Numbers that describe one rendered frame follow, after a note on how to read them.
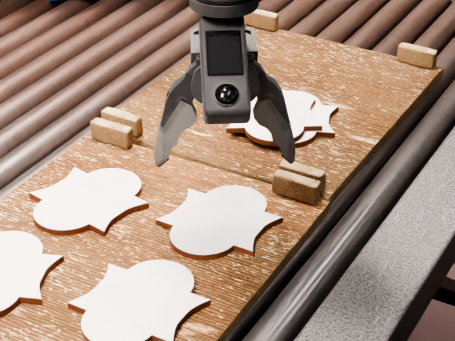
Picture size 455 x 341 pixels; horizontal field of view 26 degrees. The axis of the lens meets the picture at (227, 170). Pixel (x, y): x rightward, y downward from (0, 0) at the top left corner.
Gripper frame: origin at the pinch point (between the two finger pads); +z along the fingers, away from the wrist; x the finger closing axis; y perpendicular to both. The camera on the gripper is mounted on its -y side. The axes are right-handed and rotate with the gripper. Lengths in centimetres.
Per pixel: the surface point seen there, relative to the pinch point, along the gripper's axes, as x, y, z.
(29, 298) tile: 20.9, -12.3, 7.4
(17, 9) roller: 33, 72, 11
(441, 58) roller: -36, 46, 10
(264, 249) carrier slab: -4.2, -4.3, 8.1
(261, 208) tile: -4.4, 2.8, 7.2
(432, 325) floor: -54, 87, 102
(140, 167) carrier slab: 10.1, 13.7, 8.1
